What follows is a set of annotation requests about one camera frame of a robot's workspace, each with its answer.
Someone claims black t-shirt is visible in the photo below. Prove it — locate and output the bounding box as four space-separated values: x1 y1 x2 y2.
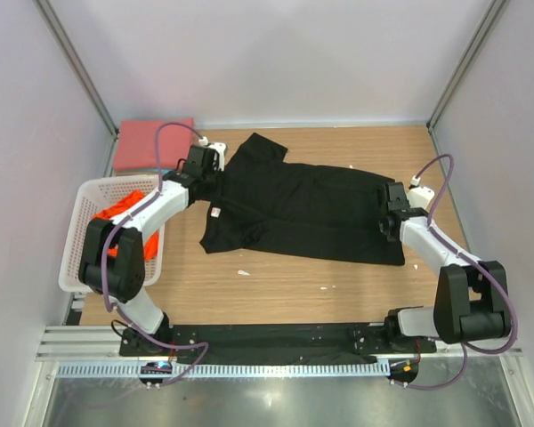
200 133 405 266

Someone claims orange t-shirt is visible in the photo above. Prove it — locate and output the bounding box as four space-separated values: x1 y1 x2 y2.
91 189 161 263

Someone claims aluminium frame rail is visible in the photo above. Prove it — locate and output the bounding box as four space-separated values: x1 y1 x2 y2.
35 323 134 362

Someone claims folded teal t-shirt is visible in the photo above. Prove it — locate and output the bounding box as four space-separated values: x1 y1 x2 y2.
137 168 174 175

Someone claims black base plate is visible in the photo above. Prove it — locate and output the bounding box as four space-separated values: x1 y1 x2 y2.
118 322 437 362

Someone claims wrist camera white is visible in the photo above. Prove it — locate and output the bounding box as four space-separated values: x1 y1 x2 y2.
406 175 435 210
198 137 227 156

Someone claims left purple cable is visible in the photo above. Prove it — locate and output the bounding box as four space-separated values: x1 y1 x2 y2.
48 120 211 410

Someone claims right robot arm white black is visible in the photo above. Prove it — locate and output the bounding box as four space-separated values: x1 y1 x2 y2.
377 182 513 352

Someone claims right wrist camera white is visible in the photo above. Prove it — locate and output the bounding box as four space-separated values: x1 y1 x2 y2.
406 175 435 210

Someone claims white plastic basket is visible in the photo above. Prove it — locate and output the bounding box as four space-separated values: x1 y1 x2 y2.
59 174 158 294

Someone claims folded pink t-shirt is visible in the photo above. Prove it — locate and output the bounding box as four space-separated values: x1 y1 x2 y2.
113 120 195 173

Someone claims white slotted cable duct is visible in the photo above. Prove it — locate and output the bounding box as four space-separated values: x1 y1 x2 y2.
57 359 390 380

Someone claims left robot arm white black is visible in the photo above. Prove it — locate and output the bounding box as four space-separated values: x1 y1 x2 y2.
78 142 227 356

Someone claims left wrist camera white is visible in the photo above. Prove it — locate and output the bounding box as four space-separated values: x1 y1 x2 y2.
198 137 227 156

